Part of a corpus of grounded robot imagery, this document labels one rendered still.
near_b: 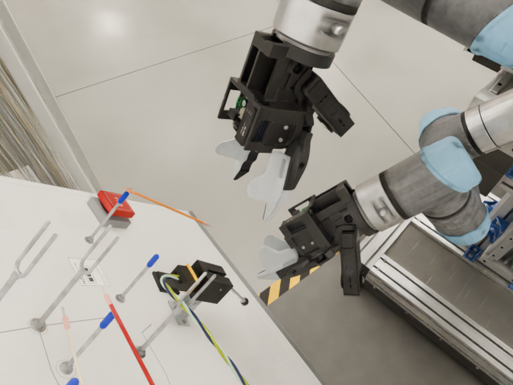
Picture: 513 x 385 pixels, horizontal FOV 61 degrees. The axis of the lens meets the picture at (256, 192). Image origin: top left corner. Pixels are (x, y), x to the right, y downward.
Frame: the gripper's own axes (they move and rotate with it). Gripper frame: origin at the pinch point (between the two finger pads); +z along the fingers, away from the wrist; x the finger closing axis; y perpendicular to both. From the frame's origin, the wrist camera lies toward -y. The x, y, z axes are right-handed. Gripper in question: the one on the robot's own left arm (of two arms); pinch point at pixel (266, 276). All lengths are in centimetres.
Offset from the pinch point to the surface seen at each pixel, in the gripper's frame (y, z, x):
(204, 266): 9.1, 1.8, 9.4
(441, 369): -95, 12, -81
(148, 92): 65, 87, -162
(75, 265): 20.2, 12.0, 17.7
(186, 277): 10.2, 2.2, 13.5
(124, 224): 20.3, 15.2, 1.9
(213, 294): 5.0, 3.0, 10.1
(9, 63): 62, 33, -21
